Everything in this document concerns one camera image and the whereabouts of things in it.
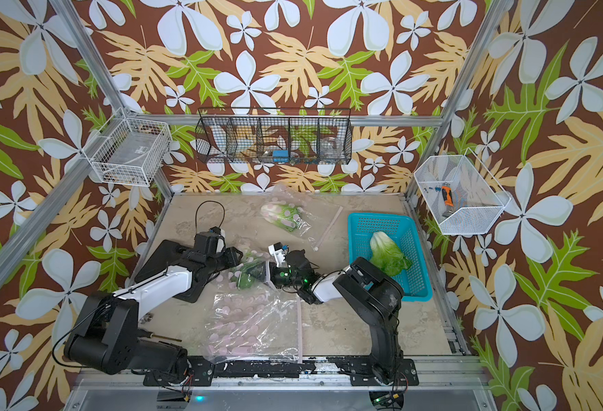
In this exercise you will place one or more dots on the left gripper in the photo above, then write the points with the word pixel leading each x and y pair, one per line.
pixel 233 256

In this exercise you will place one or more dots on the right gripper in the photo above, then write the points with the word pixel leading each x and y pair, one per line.
pixel 274 271

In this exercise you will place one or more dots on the zip-top bag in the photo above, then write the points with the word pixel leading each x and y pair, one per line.
pixel 249 255
pixel 254 324
pixel 305 216

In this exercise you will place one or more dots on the chinese cabbage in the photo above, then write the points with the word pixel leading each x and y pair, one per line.
pixel 251 273
pixel 282 215
pixel 387 256

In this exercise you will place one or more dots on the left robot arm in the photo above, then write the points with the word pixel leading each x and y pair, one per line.
pixel 107 336

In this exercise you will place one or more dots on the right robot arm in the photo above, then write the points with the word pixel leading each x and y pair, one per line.
pixel 374 296

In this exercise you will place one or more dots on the black plastic case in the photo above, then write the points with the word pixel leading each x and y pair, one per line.
pixel 170 253

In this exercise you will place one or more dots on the small metal parts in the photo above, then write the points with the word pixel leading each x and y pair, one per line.
pixel 145 319

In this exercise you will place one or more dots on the blue small box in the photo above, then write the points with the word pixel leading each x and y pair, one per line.
pixel 280 156

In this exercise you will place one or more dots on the teal plastic basket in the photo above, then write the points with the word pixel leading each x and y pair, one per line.
pixel 415 282

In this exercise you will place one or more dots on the orange black tool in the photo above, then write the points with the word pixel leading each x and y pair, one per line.
pixel 446 193

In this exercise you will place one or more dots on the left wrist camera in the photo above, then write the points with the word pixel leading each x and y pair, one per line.
pixel 210 242

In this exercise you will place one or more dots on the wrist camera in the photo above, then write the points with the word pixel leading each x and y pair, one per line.
pixel 210 242
pixel 278 251

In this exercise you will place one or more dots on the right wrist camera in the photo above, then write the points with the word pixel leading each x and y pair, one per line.
pixel 278 251

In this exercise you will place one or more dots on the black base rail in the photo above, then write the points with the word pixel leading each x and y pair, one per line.
pixel 201 372

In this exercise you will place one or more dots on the black wire basket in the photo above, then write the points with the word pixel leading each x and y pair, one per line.
pixel 310 135

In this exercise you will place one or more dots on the white wire basket left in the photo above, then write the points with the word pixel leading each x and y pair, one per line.
pixel 128 150

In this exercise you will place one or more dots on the white wire basket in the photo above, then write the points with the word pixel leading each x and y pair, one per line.
pixel 478 196
pixel 128 150

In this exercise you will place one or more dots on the white wire basket right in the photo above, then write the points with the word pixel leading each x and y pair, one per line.
pixel 478 196

